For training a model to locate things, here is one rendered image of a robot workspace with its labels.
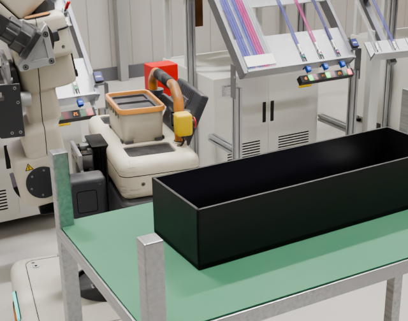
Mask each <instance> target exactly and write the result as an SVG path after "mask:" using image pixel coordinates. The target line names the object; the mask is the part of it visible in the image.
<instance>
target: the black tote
mask: <svg viewBox="0 0 408 321"><path fill-rule="evenodd" d="M152 197H153V212H154V232H155V233H156V234H157V235H158V236H159V237H160V238H161V239H163V240H164V241H165V242H166V243H167V244H169V245H170V246H171V247H172V248H173V249H174V250H176V251H177V252H178V253H179V254H181V256H183V258H185V259H186V260H187V261H188V262H190V263H191V264H192V265H193V266H194V267H195V268H196V269H198V270H202V269H206V268H210V267H213V266H217V265H220V264H224V263H226V262H230V261H233V260H237V259H241V258H243V257H247V256H250V255H254V254H257V253H261V252H264V251H267V250H271V249H274V248H278V247H280V246H284V245H288V244H291V243H295V242H297V241H301V240H305V239H308V238H312V237H315V236H319V235H322V234H326V233H328V232H332V231H336V230H339V229H343V228H345V227H349V226H352V225H356V224H360V223H363V222H366V221H369V220H373V219H376V218H380V217H384V216H386V215H391V214H393V213H397V212H399V211H404V210H408V134H407V133H406V132H402V131H399V130H397V129H394V128H391V127H388V126H386V127H381V128H377V129H372V130H368V131H363V132H357V133H354V134H348V135H345V136H339V137H336V138H331V139H325V140H322V141H317V142H313V143H307V144H304V145H298V146H293V147H289V148H284V149H280V150H275V151H272V152H266V153H261V154H257V155H252V156H248V157H243V158H239V159H234V160H229V161H225V162H220V163H216V164H211V165H207V166H202V167H198V168H193V169H187V170H184V171H179V172H175V173H170V174H166V175H161V176H155V177H152Z"/></svg>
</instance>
